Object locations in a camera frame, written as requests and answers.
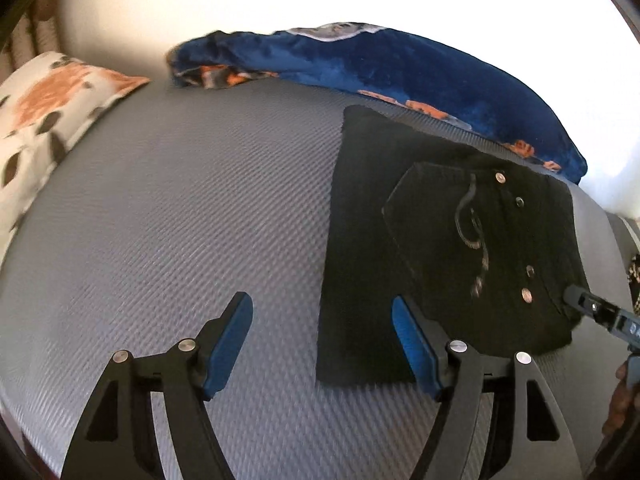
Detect black pants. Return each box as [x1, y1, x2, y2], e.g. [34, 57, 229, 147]
[316, 105, 586, 387]

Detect right hand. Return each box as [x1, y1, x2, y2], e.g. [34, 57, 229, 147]
[602, 363, 636, 437]

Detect black white striped cloth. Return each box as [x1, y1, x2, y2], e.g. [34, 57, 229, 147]
[627, 255, 640, 315]

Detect grey mesh mattress cover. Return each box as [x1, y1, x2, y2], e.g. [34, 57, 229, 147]
[0, 77, 637, 480]

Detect blue orange patterned blanket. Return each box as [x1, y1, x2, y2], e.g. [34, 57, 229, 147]
[166, 22, 588, 183]

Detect white floral pillow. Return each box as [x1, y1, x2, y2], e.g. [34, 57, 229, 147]
[1, 51, 150, 254]

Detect beige curtain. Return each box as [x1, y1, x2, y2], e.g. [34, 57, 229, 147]
[1, 0, 61, 81]

